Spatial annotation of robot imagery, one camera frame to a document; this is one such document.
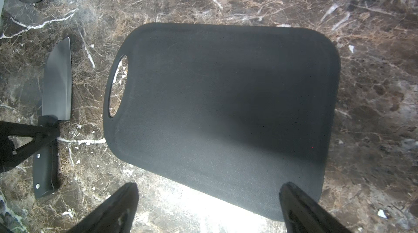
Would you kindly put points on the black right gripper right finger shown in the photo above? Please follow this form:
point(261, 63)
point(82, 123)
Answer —
point(304, 215)

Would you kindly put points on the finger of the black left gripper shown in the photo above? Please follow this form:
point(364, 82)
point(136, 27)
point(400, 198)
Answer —
point(20, 141)

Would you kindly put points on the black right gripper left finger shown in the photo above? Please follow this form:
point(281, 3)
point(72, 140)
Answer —
point(114, 215)

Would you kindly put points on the black handled kitchen knife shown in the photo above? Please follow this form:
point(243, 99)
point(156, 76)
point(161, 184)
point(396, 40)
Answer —
point(56, 107)

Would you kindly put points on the black plastic cutting board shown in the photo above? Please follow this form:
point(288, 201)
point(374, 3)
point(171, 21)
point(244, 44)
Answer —
point(232, 111)

